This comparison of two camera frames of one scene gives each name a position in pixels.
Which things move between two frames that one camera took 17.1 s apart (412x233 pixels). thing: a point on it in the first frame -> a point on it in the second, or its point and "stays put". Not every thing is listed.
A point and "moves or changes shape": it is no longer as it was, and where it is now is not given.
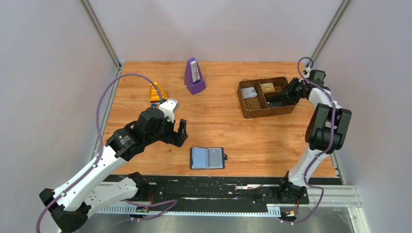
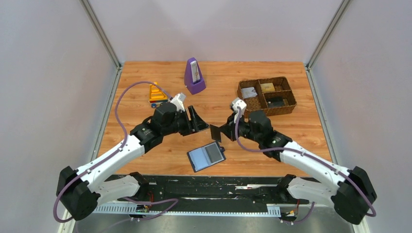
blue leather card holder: (207, 158) moves or changes shape
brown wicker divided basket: (261, 97) stays put
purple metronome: (194, 81) stays put
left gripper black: (179, 137) -> (197, 124)
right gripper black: (287, 95) -> (229, 129)
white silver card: (248, 92) stays put
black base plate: (197, 191) stays put
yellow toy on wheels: (154, 98) stays put
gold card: (267, 87) stays put
